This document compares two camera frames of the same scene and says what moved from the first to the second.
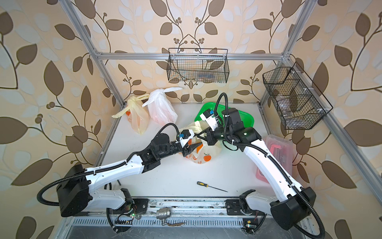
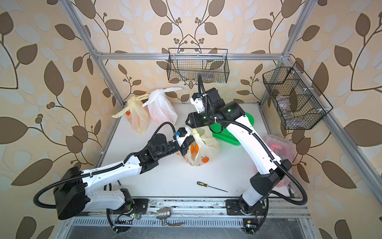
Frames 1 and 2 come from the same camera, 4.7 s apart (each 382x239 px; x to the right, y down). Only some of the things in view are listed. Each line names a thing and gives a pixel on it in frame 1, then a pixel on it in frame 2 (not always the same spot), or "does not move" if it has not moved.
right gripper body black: (218, 135) to (203, 119)
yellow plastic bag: (137, 113) does not move
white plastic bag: (160, 107) does not move
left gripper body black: (184, 150) does not move
